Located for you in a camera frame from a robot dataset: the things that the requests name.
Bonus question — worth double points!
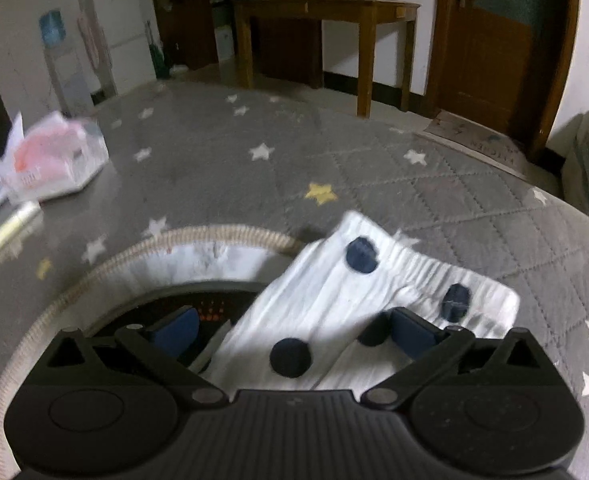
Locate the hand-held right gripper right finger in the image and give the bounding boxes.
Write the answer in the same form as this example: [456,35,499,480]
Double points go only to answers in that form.
[358,308,558,407]

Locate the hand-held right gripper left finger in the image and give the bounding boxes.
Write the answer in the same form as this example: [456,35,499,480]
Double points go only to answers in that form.
[45,306,229,405]

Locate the round laundry basket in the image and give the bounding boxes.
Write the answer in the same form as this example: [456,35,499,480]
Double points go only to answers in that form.
[0,225,316,480]

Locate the white dotted shorts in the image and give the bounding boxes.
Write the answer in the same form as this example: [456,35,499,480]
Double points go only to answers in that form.
[193,211,520,394]

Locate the grey star quilt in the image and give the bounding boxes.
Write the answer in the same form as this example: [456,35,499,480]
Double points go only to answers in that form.
[0,80,589,480]

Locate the white tube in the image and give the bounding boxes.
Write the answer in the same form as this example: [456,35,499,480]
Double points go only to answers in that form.
[0,200,42,273]

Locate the doormat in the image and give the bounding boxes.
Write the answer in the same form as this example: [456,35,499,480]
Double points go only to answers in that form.
[414,110,530,179]

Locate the clear plastic bag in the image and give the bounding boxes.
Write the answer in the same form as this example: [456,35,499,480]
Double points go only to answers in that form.
[0,112,110,204]

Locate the green broom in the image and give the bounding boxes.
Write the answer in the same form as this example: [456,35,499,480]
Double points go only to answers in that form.
[145,21,171,80]

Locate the water dispenser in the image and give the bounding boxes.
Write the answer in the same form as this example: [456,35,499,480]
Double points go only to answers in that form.
[38,9,95,115]

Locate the wooden door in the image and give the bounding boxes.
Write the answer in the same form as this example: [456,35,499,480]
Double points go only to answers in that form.
[427,0,581,165]

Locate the white refrigerator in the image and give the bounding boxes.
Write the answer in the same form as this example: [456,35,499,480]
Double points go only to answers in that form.
[78,0,158,98]

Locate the dark wooden shelf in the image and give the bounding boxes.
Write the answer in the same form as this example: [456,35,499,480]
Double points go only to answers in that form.
[148,0,220,72]

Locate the wooden table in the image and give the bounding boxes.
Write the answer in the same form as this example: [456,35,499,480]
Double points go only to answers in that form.
[234,0,421,120]

